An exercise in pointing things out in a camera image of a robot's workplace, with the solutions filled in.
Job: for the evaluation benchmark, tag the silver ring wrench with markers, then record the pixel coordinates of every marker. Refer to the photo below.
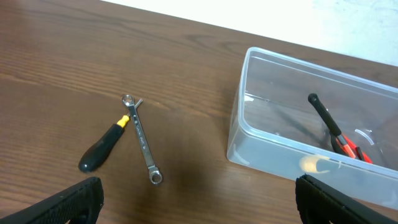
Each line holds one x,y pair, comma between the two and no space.
155,175

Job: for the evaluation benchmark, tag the yellow black stubby screwdriver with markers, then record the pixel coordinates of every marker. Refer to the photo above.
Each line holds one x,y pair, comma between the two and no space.
308,164

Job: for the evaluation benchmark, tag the clear plastic container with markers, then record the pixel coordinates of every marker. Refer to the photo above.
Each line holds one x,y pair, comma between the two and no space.
273,125

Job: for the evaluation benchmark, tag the black handled hammer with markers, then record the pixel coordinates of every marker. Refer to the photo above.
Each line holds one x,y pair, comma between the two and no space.
341,144

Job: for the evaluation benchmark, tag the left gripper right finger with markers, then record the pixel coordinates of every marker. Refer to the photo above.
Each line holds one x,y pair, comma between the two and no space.
318,203

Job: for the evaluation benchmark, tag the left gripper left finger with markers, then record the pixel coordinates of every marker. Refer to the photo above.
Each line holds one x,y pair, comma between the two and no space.
80,203

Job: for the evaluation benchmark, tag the red handled pliers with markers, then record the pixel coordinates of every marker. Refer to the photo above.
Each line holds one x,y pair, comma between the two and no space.
355,152

